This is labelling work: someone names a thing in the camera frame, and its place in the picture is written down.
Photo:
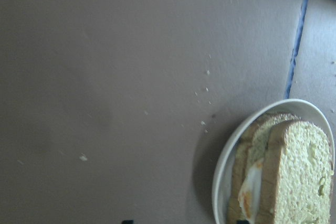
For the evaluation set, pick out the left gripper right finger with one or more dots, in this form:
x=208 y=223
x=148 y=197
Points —
x=242 y=222

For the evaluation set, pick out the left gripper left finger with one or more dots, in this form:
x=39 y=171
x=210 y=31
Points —
x=127 y=222

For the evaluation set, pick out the fried egg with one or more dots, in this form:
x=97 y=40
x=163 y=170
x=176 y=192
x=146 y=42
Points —
x=249 y=193

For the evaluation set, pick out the bread slice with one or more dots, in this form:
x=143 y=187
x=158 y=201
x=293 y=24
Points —
x=297 y=175
x=251 y=147

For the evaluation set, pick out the white round plate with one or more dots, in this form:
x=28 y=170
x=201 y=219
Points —
x=222 y=180

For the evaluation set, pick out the bread crumb piece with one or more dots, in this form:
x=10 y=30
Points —
x=83 y=157

